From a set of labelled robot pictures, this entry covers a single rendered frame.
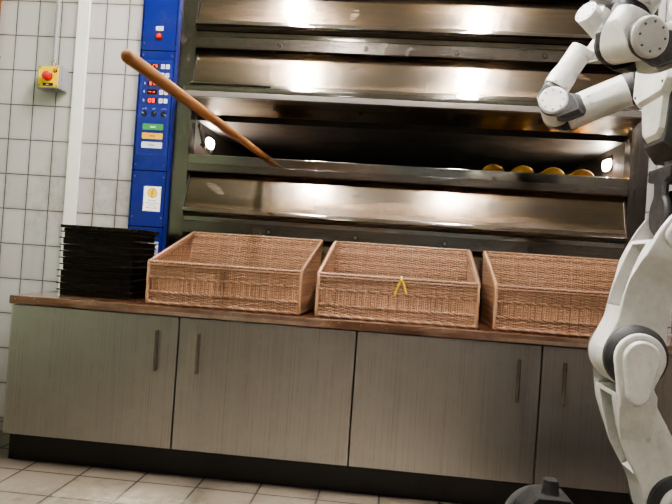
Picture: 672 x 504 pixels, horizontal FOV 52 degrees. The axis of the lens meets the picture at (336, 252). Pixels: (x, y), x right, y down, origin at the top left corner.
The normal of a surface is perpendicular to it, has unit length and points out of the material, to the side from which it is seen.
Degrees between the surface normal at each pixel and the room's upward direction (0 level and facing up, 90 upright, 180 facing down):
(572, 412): 90
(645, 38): 98
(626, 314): 90
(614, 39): 106
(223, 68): 70
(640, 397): 90
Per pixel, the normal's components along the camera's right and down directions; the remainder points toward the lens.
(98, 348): -0.09, -0.01
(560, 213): -0.06, -0.36
